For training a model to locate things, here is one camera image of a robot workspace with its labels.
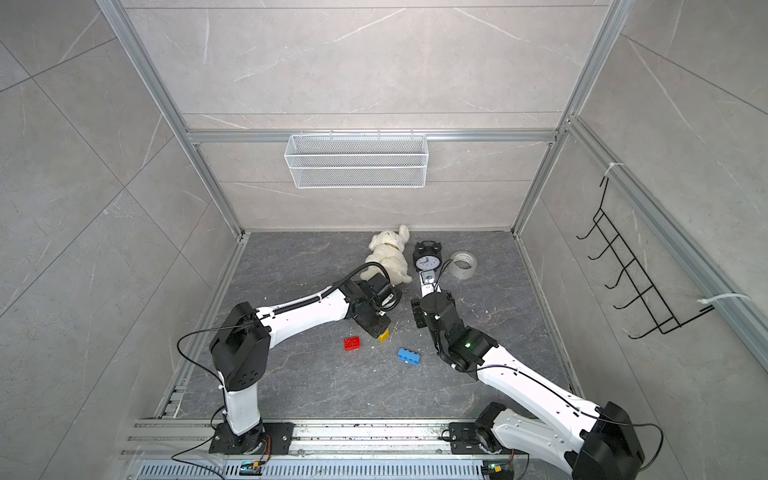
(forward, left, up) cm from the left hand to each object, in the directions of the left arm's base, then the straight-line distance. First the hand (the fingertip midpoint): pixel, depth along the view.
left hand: (384, 323), depth 87 cm
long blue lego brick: (-8, -7, -5) cm, 12 cm away
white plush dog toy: (+23, -2, +3) cm, 23 cm away
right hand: (+2, -12, +13) cm, 18 cm away
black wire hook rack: (-1, -58, +25) cm, 63 cm away
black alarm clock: (+24, -15, +1) cm, 29 cm away
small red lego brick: (-4, +10, -5) cm, 12 cm away
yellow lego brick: (-2, +1, -6) cm, 6 cm away
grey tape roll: (+24, -29, -8) cm, 39 cm away
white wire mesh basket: (+50, +9, +23) cm, 55 cm away
